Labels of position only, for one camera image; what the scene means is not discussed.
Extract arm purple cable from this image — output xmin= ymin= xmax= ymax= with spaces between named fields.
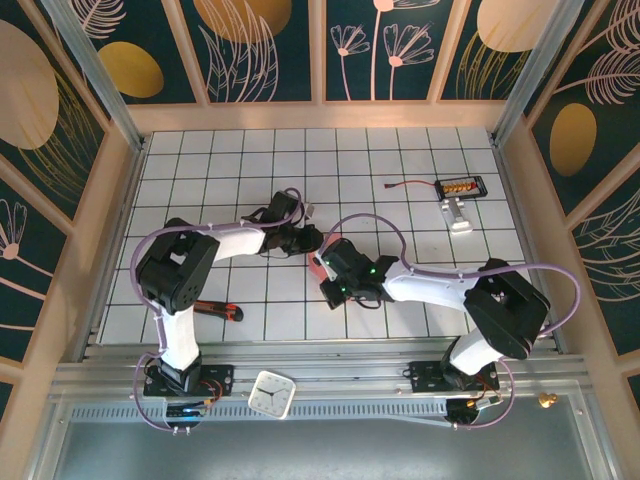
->
xmin=317 ymin=213 xmax=584 ymax=431
xmin=130 ymin=188 xmax=321 ymax=434

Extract white plastic clip holder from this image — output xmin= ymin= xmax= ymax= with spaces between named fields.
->
xmin=438 ymin=197 xmax=474 ymax=235

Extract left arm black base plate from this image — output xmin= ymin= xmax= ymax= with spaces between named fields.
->
xmin=143 ymin=364 xmax=235 ymax=399

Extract grey slotted cable duct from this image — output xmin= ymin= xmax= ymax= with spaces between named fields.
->
xmin=69 ymin=403 xmax=451 ymax=422

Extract white square analog clock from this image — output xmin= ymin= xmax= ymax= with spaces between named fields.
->
xmin=247 ymin=369 xmax=297 ymax=420

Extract aluminium mounting rail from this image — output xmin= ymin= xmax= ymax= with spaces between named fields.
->
xmin=49 ymin=339 xmax=586 ymax=401

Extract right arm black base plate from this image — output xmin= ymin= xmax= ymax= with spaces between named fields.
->
xmin=409 ymin=360 xmax=500 ymax=394

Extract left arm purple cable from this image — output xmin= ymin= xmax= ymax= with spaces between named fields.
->
xmin=130 ymin=188 xmax=321 ymax=434

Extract aluminium frame post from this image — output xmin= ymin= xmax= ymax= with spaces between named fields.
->
xmin=491 ymin=0 xmax=586 ymax=146
xmin=39 ymin=0 xmax=147 ymax=151

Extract black orange utility knife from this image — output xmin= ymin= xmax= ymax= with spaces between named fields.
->
xmin=194 ymin=299 xmax=245 ymax=324

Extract grey metal shelf plate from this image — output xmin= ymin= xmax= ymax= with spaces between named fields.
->
xmin=24 ymin=419 xmax=619 ymax=480

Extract thin red wire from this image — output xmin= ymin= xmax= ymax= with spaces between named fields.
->
xmin=383 ymin=178 xmax=437 ymax=190

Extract black board yellow connectors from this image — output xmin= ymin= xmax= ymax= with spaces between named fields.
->
xmin=433 ymin=175 xmax=489 ymax=197

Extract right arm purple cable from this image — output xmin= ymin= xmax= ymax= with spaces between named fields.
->
xmin=317 ymin=213 xmax=584 ymax=431

